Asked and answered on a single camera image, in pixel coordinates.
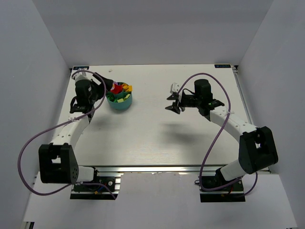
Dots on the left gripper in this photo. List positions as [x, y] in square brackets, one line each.
[102, 82]

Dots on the aluminium table rail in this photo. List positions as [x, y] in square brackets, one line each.
[147, 169]
[236, 75]

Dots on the aluminium right table rail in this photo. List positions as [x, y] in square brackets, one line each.
[236, 75]

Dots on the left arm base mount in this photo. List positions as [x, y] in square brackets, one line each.
[102, 188]

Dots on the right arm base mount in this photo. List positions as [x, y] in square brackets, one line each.
[232, 193]

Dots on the teal divided round container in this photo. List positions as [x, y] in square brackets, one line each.
[120, 106]

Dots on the aluminium front table rail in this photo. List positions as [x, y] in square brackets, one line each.
[147, 169]

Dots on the green lego plate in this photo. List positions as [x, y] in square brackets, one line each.
[110, 97]

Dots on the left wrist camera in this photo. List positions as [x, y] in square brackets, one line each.
[79, 76]

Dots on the red arched lego brick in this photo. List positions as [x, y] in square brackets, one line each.
[116, 88]

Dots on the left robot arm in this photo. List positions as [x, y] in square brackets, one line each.
[58, 163]

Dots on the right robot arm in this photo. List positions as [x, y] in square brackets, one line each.
[257, 148]

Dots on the right table logo sticker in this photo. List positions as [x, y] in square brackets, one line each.
[222, 66]

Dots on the orange square lego brick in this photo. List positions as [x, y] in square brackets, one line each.
[125, 86]

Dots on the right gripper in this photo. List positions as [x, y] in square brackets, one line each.
[179, 102]

